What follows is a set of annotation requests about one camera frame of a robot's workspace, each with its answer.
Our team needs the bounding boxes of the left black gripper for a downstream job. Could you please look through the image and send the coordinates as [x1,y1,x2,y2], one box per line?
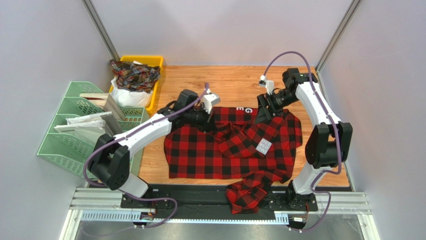
[184,104,218,133]

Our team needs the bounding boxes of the red black plaid shirt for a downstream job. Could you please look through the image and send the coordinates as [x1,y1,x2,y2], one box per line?
[163,107,303,214]

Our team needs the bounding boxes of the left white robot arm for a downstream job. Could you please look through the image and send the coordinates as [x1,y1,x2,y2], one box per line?
[83,88,221,198]

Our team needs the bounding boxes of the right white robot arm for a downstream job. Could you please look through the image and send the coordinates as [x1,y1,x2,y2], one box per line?
[255,68,353,210]

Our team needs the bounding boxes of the yellow plastic bin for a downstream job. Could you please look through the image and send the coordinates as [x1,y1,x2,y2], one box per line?
[108,55,164,115]

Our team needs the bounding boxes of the multicolour plaid shirt in bin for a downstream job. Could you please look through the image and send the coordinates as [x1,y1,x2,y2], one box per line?
[108,59,161,93]

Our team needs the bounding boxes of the white cloth in bin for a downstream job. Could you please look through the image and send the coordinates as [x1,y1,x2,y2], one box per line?
[110,76,153,108]

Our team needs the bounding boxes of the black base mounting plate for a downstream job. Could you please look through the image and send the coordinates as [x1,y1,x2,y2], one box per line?
[107,184,306,220]

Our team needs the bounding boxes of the brown book in rack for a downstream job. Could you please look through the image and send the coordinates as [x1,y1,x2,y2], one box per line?
[79,93,117,111]

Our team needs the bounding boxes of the papers in file rack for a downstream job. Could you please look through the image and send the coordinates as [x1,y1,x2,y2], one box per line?
[53,111,123,146]

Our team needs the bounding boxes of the green plastic file rack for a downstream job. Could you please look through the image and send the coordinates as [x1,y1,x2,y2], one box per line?
[36,81,151,180]

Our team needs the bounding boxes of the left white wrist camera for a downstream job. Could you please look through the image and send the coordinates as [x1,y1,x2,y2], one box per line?
[201,88,221,114]

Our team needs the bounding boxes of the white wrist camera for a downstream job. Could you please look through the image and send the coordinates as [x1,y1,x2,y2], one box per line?
[258,75,275,95]
[201,88,221,114]

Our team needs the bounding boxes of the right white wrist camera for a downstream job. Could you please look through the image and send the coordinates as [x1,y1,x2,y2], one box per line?
[258,75,275,95]

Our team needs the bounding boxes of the aluminium rail frame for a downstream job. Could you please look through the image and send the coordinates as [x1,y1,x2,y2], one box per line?
[61,187,379,240]

